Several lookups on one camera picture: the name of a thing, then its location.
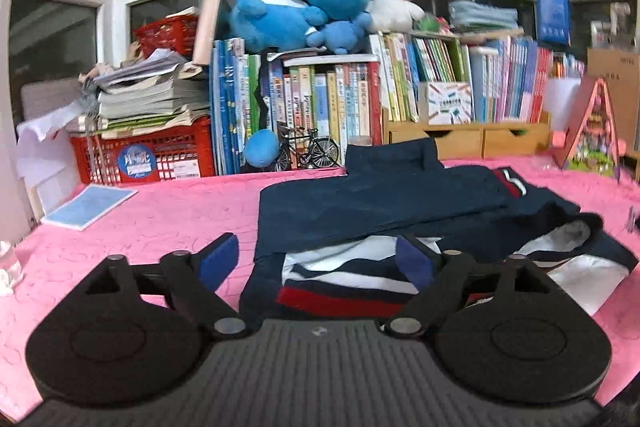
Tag black strap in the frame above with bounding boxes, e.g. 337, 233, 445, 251
254, 47, 274, 134

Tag wooden drawer organizer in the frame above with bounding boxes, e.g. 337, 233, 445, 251
382, 107, 552, 160

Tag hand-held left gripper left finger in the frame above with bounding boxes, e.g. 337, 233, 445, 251
82, 232, 251, 341

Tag row of pastel-spine books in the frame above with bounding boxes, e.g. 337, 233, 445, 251
470, 37, 552, 124

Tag stack of papers and booklets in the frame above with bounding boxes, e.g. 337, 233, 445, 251
77, 42, 211, 134

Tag small green toy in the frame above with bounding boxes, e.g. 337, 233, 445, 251
417, 14, 452, 34

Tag blue white-bellied plush toy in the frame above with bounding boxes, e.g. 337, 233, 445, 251
230, 0, 326, 54

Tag miniature black bicycle model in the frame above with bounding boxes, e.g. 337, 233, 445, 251
274, 123, 341, 172

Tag white paper sheets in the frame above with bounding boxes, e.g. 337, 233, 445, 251
15, 104, 87, 219

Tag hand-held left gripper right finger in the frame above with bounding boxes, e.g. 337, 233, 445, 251
382, 234, 553, 341

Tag row of paperback books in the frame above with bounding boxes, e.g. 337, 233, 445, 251
270, 62, 382, 158

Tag pink triangular toy house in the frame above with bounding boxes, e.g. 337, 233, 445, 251
552, 77, 627, 180

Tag white crumpled tissue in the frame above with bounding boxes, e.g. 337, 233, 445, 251
0, 239, 26, 298

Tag navy white red jacket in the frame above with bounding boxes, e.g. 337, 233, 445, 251
239, 142, 640, 320

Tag row of thin children's books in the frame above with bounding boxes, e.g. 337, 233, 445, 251
380, 32, 473, 122

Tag pink rabbit-print blanket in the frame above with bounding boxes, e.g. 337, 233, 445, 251
0, 154, 640, 423

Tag row of tall blue books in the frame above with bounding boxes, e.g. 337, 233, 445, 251
210, 38, 264, 176

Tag small red basket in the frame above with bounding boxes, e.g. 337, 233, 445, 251
134, 14, 200, 58

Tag red plastic crate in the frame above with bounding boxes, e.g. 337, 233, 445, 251
70, 117, 216, 185

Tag stack of teal booklets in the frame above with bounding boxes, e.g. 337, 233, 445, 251
447, 0, 522, 36

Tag white card sheet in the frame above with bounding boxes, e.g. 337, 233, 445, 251
545, 77, 587, 128

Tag blue round plush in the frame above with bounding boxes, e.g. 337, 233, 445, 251
243, 129, 281, 168

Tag beige flat board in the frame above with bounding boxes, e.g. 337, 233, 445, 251
192, 0, 224, 68

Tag cardboard box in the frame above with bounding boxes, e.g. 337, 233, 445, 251
587, 47, 640, 158

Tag blue flat card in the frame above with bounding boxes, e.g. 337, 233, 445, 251
42, 184, 139, 231

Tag white pencil-print box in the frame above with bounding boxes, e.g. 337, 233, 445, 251
425, 82, 474, 126

